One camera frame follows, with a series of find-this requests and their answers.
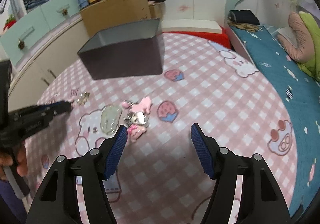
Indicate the grey metal tin box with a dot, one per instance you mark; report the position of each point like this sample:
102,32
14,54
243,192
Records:
132,49

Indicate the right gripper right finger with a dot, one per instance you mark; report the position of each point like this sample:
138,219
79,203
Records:
261,199

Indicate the teal bed mattress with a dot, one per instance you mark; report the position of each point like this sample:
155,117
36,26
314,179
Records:
300,95

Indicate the white pillow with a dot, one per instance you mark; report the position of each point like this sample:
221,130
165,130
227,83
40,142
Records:
288,34

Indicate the mint drawer cabinet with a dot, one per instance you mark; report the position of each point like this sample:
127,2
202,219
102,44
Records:
32,27

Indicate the pink checkered tablecloth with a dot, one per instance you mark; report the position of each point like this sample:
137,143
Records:
159,178

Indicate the silver small trinket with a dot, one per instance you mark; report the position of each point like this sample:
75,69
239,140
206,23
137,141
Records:
82,99

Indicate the small cardboard box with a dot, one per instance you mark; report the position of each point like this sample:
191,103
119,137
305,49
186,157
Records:
156,10

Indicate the folded dark clothes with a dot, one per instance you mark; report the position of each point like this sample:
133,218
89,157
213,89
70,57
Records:
244,20

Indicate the person left hand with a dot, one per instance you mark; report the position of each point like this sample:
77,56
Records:
7,161

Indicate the pink and green quilt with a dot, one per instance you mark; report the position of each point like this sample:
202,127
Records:
306,52

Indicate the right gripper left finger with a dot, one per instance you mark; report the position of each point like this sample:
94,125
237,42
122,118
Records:
56,199

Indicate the large cardboard box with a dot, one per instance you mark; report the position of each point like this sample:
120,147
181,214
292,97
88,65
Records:
109,13

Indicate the white board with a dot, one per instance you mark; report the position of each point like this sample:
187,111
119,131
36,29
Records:
186,25

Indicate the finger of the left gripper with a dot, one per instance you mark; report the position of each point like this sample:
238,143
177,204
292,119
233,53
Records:
36,112

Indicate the red covered bench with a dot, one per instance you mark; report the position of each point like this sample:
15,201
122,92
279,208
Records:
221,38

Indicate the pink charm keychain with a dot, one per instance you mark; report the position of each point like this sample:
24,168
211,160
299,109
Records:
137,119

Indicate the red strawberry plush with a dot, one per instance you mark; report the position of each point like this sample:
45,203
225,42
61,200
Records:
9,22

